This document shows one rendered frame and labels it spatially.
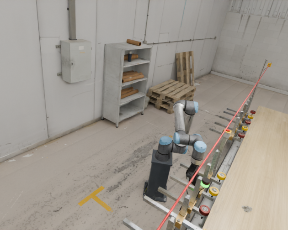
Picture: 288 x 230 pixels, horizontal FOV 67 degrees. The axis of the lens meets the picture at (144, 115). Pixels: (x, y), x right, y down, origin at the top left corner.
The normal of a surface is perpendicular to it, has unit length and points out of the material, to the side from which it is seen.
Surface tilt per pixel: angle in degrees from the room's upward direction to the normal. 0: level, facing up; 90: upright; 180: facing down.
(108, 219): 0
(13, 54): 90
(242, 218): 0
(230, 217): 0
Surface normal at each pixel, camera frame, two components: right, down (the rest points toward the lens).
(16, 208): 0.13, -0.88
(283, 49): -0.59, 0.30
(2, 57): 0.80, 0.36
